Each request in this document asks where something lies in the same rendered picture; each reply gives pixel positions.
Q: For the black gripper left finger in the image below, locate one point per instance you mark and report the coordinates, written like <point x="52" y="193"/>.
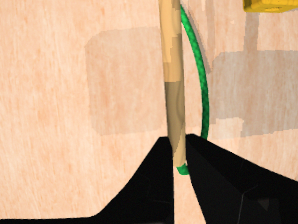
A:
<point x="147" y="198"/>

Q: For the wooden stick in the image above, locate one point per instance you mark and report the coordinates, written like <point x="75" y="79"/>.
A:
<point x="172" y="16"/>

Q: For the yellow square block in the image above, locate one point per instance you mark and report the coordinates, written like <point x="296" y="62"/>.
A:
<point x="269" y="5"/>

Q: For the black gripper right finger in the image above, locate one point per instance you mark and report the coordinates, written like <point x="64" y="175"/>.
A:
<point x="232" y="190"/>

